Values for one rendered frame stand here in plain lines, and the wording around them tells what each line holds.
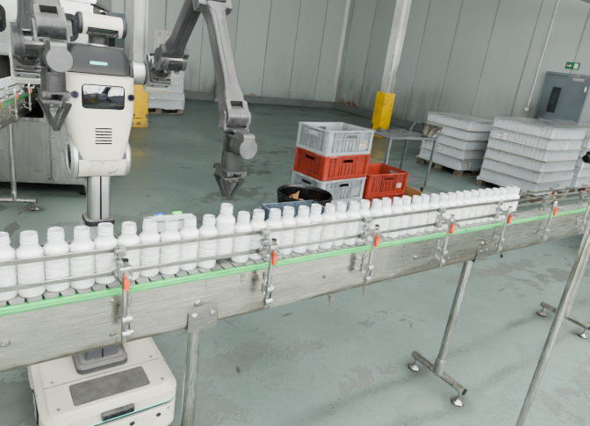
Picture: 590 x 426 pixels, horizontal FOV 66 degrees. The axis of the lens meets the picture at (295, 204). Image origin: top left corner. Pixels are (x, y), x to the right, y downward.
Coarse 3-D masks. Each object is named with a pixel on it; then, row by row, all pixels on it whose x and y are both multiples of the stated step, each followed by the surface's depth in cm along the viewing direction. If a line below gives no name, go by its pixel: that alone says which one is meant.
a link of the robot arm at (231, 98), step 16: (192, 0) 134; (208, 16) 132; (224, 16) 133; (208, 32) 134; (224, 32) 132; (224, 48) 131; (224, 64) 130; (224, 80) 129; (224, 96) 128; (240, 96) 130; (240, 112) 129
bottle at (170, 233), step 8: (168, 224) 128; (176, 224) 130; (168, 232) 129; (176, 232) 130; (160, 240) 130; (168, 240) 128; (160, 248) 130; (168, 248) 129; (176, 248) 131; (160, 256) 131; (168, 256) 130; (176, 256) 132; (168, 272) 132
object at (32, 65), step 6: (12, 54) 148; (12, 60) 148; (18, 60) 148; (24, 60) 147; (30, 60) 148; (36, 60) 149; (18, 66) 149; (24, 66) 149; (30, 66) 150; (36, 66) 151; (24, 72) 150; (30, 72) 151; (36, 72) 152
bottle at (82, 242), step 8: (80, 232) 115; (88, 232) 116; (80, 240) 115; (88, 240) 117; (72, 248) 115; (80, 248) 115; (88, 248) 116; (80, 256) 116; (88, 256) 117; (72, 264) 116; (80, 264) 116; (88, 264) 117; (72, 272) 117; (80, 272) 117; (88, 272) 118; (80, 280) 118; (88, 280) 119; (80, 288) 118
